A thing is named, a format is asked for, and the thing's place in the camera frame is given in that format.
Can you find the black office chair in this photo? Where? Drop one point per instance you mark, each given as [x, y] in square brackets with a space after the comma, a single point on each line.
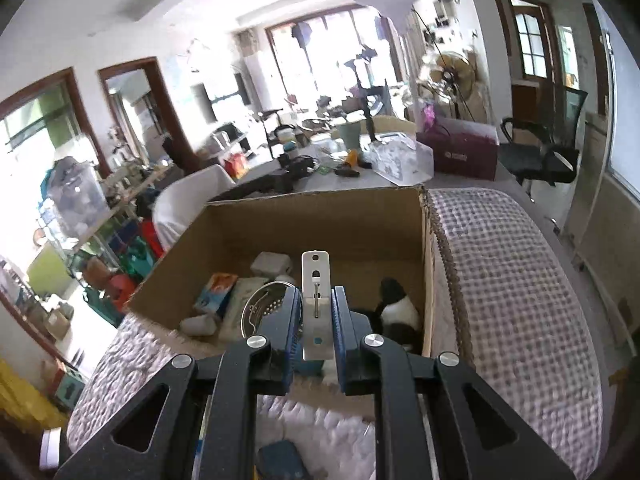
[530, 160]

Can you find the metal strainer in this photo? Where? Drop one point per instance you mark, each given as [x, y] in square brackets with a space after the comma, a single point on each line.
[265, 302]

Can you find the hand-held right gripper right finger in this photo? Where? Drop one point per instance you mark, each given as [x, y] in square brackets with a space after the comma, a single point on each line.
[340, 340]

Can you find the yellow crate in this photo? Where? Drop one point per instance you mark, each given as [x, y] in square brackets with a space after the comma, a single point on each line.
[20, 400]

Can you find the white power adapter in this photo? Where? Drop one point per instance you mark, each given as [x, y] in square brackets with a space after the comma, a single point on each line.
[270, 262]

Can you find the white plastic bracket piece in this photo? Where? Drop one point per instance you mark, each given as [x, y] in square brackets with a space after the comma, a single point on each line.
[315, 332]

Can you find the maroon box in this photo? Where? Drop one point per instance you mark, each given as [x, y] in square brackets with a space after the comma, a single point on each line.
[460, 152]

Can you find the white plastic cylinder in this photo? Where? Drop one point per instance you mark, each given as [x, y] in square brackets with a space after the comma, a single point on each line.
[197, 325]

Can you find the white covered chair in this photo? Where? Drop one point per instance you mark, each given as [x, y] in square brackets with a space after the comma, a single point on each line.
[185, 195]

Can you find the long black case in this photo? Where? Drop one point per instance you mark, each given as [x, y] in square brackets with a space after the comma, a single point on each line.
[260, 185]

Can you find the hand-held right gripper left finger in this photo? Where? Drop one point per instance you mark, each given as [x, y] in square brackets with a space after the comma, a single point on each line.
[292, 340]

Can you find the gold standing fan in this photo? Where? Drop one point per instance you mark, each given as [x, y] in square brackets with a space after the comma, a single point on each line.
[450, 75]

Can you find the panda plush toy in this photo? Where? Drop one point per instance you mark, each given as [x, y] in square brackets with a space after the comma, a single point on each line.
[400, 315]

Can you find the cardboard box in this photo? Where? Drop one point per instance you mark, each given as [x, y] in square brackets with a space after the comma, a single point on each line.
[300, 225]

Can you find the blue orange printed box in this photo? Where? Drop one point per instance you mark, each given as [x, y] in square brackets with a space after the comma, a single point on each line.
[216, 292]

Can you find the clear plastic storage bin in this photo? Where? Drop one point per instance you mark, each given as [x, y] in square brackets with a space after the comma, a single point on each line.
[75, 200]

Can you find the clear plastic container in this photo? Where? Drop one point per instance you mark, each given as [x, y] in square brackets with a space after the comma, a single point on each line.
[400, 160]

